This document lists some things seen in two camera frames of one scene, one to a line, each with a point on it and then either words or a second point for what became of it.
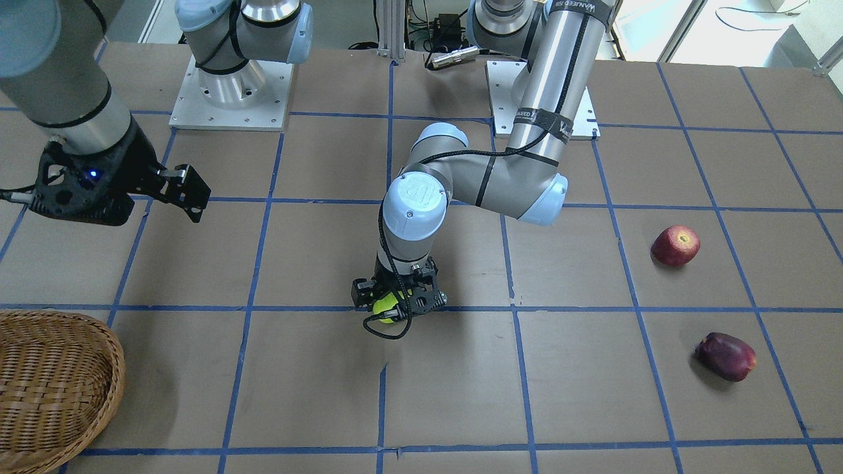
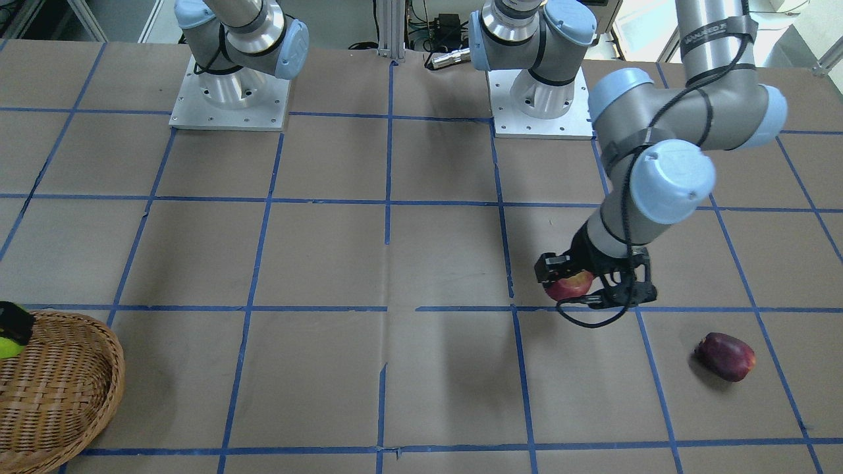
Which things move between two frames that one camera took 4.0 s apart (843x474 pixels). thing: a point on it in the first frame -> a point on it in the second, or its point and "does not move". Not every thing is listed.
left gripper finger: [422, 301] -> [625, 294]
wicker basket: [61, 377] does not move
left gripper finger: [361, 292] -> [549, 266]
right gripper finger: [192, 195] -> [16, 323]
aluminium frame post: [392, 29] does not move
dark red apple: [726, 355] does not move
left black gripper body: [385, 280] -> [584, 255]
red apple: [675, 245] -> [575, 286]
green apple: [386, 303] -> [9, 349]
